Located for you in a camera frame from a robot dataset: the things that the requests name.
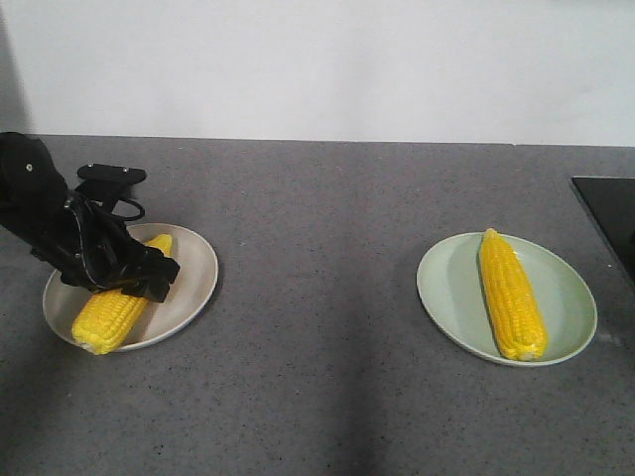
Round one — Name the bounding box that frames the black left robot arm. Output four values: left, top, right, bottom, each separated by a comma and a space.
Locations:
1, 132, 180, 302

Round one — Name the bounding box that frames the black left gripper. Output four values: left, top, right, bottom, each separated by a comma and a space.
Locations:
49, 195, 180, 302

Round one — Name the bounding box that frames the black induction cooktop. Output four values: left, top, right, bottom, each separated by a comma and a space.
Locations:
571, 176, 635, 287

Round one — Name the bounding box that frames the yellow corn cob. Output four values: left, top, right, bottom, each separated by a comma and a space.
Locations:
479, 228, 549, 362
71, 234, 173, 355

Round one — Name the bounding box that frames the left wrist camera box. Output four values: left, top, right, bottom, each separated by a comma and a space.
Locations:
74, 164, 147, 202

